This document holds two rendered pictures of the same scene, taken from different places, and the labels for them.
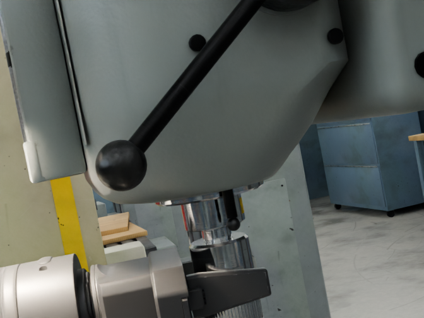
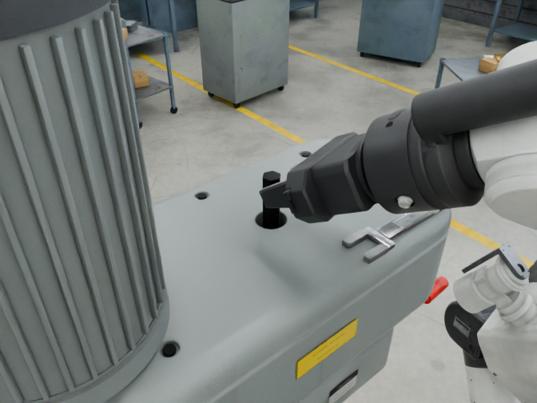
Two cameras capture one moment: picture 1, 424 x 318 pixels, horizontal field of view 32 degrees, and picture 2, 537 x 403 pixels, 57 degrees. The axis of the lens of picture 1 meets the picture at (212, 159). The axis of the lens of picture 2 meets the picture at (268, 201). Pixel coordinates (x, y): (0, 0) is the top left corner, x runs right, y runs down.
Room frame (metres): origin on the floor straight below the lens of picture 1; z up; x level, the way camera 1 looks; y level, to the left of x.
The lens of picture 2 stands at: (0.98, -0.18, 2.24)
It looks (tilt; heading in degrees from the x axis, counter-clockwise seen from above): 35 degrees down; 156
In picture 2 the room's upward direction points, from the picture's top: straight up
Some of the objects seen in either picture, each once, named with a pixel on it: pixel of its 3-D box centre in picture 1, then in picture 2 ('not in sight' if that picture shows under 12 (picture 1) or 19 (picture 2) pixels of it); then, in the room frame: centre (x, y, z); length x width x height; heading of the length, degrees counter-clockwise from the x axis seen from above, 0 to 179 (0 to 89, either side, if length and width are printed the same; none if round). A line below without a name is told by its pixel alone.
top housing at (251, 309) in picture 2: not in sight; (261, 274); (0.57, -0.01, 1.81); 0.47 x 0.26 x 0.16; 105
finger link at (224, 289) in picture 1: (228, 290); not in sight; (0.53, 0.01, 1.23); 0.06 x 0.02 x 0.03; 96
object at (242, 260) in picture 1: (227, 287); not in sight; (0.56, 0.01, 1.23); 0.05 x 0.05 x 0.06
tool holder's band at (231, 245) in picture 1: (219, 245); not in sight; (0.56, 0.01, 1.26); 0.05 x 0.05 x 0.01
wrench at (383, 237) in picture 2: not in sight; (427, 209); (0.63, 0.18, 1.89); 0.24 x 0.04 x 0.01; 104
